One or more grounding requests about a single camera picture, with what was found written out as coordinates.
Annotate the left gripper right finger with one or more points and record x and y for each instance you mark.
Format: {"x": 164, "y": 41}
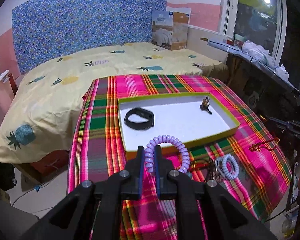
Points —
{"x": 166, "y": 187}

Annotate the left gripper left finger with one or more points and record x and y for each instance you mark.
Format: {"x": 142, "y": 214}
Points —
{"x": 132, "y": 176}

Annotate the red knot tassel charm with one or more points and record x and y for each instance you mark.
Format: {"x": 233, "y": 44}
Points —
{"x": 257, "y": 147}

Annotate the black fitness band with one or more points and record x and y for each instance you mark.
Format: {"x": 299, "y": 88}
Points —
{"x": 139, "y": 119}

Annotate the green shallow cardboard tray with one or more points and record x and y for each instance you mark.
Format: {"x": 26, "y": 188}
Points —
{"x": 195, "y": 118}

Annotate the white crumpled cloth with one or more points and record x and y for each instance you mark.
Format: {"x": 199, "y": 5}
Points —
{"x": 264, "y": 57}

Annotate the yellow pineapple bed sheet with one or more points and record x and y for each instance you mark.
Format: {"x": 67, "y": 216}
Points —
{"x": 43, "y": 115}

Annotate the bedding set cardboard box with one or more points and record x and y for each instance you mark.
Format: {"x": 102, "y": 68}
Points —
{"x": 170, "y": 29}

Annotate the blue floral headboard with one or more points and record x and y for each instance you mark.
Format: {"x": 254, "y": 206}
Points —
{"x": 46, "y": 29}

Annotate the window frame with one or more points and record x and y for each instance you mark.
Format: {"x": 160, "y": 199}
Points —
{"x": 263, "y": 22}

